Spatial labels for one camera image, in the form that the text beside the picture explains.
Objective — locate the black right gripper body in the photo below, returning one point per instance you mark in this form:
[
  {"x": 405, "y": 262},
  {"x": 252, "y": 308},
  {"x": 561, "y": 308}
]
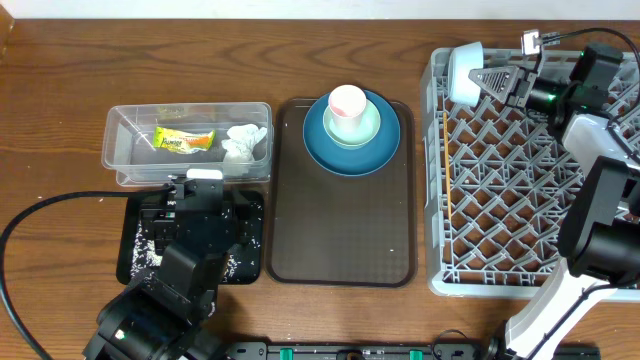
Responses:
[{"x": 543, "y": 93}]

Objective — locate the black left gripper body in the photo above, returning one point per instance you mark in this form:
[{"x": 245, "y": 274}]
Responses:
[{"x": 164, "y": 217}]

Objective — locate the light blue bowl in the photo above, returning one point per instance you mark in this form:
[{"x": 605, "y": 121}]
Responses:
[{"x": 462, "y": 60}]

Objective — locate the wooden chopstick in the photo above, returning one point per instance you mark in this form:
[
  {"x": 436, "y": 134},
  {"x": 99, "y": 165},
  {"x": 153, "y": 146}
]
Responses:
[{"x": 447, "y": 165}]

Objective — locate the yellow green snack wrapper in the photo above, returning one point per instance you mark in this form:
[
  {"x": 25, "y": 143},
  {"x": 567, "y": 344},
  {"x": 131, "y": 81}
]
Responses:
[{"x": 181, "y": 142}]

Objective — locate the white tissue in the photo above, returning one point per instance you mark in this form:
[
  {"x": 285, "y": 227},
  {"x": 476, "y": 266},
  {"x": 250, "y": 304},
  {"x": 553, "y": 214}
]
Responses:
[{"x": 241, "y": 141}]

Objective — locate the mint green bowl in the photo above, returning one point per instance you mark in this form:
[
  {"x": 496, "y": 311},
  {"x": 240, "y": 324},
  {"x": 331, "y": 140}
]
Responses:
[{"x": 366, "y": 131}]

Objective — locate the pink cup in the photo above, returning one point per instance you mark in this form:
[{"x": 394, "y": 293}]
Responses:
[{"x": 347, "y": 104}]

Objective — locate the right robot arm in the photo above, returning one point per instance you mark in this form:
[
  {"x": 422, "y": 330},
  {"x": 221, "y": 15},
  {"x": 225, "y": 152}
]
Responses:
[{"x": 599, "y": 253}]

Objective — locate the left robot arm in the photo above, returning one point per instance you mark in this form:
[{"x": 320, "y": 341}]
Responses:
[{"x": 160, "y": 313}]

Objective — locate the grey dishwasher rack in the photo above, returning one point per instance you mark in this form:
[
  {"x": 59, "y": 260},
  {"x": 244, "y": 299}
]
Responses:
[{"x": 512, "y": 184}]

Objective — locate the spilled white rice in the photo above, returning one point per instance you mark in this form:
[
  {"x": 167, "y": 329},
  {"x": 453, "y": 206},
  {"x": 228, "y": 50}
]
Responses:
[{"x": 152, "y": 222}]

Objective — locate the black tray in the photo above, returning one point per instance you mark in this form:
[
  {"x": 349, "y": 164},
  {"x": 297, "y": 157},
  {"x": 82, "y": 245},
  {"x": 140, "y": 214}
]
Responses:
[{"x": 137, "y": 253}]

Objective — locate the clear plastic bin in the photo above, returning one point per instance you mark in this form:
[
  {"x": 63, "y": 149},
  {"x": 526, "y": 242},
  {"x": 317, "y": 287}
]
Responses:
[{"x": 127, "y": 144}]

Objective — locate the brown serving tray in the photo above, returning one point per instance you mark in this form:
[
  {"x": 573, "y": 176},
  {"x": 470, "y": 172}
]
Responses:
[{"x": 326, "y": 229}]

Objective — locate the dark blue plate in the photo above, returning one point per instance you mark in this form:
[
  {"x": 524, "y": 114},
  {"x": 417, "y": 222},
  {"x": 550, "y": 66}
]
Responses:
[{"x": 357, "y": 162}]

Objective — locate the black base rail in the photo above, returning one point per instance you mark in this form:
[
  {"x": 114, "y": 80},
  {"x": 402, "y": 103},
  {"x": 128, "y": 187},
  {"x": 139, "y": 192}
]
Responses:
[{"x": 263, "y": 351}]

